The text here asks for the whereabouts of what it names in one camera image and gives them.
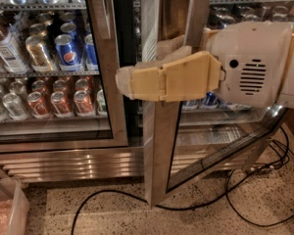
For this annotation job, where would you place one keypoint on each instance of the steel fridge base grille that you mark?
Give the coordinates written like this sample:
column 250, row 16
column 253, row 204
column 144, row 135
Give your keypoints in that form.
column 186, row 162

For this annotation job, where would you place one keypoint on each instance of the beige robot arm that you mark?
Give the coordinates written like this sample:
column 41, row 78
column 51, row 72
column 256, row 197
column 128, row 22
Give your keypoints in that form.
column 249, row 63

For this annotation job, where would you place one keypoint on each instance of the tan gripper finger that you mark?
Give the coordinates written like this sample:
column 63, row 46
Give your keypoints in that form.
column 180, row 77
column 166, row 47

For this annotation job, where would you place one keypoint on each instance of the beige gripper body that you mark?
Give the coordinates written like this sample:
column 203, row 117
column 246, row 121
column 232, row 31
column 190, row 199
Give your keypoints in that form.
column 251, row 61

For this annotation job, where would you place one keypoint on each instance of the gold soda can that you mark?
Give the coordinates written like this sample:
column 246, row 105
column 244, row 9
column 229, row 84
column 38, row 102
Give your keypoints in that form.
column 41, row 57

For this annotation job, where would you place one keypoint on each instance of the glass fridge door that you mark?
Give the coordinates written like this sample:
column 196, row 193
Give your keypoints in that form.
column 171, row 124
column 37, row 109

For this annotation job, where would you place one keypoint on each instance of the blue soda can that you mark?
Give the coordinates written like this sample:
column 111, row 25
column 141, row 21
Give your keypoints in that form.
column 210, row 101

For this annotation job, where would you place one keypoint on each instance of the red soda can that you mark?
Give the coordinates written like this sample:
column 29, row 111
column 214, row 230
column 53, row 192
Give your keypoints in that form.
column 83, row 103

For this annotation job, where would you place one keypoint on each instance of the blue pepsi can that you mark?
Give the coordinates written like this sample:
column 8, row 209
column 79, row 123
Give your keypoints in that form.
column 68, row 52

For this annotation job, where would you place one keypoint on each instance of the clear plastic bin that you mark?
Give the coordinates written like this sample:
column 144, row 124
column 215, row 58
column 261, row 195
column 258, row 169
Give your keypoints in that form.
column 14, row 207

